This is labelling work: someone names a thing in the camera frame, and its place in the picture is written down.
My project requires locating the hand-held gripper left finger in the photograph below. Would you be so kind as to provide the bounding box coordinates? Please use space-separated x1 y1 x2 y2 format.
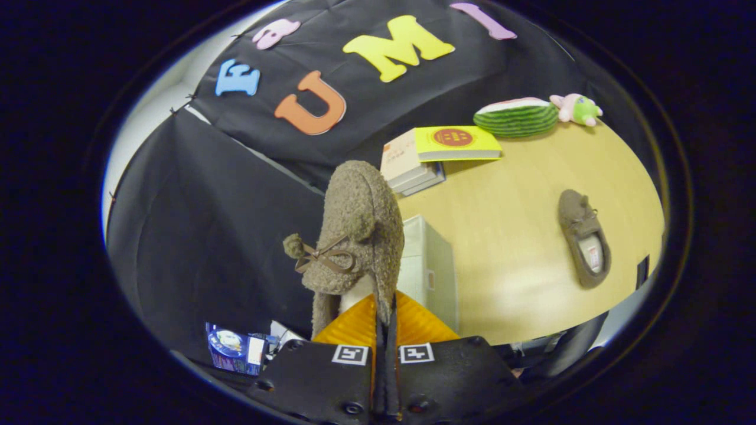
248 293 380 425

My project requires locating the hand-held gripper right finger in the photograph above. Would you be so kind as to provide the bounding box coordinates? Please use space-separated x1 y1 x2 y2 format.
387 290 526 425

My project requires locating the pale green fabric storage box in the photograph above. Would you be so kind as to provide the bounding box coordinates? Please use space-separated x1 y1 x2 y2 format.
397 214 460 332

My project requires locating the brown fuzzy shoe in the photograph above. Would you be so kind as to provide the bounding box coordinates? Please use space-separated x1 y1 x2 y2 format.
558 189 612 290
282 160 406 340

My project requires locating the blue printed packet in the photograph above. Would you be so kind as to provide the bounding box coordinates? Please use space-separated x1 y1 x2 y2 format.
206 322 278 377

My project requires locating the white book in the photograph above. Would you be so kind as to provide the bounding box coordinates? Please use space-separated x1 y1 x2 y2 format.
390 162 441 192

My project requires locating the cream cover book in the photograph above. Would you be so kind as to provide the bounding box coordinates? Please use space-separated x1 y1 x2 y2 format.
380 130 427 182

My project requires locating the yellow book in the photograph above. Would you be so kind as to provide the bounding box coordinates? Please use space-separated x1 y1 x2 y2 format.
413 125 503 162

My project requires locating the watermelon slice plush toy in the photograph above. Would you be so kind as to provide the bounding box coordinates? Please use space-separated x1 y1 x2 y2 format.
473 97 559 139

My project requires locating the pink and green plush toy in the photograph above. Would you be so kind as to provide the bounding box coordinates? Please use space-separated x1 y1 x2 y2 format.
549 93 604 128

